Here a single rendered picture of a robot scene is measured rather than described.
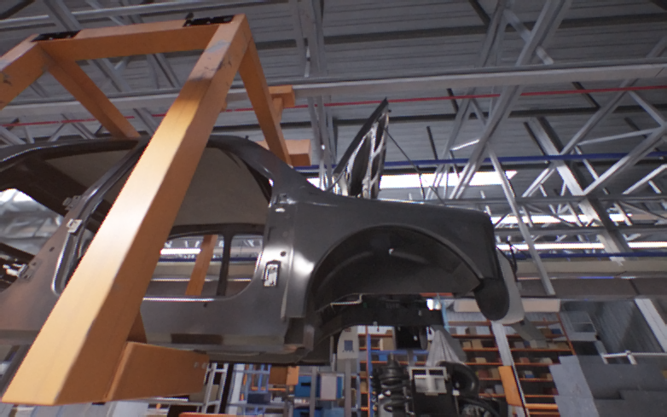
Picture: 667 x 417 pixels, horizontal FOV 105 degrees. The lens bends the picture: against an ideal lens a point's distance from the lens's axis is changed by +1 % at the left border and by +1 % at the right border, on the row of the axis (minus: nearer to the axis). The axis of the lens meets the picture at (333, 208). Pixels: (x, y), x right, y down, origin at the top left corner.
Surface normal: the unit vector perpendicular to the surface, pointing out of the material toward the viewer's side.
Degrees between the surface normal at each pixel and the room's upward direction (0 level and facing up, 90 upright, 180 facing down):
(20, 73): 90
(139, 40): 180
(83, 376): 90
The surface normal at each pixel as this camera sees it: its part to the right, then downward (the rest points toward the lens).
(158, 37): -0.02, 0.84
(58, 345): -0.08, -0.54
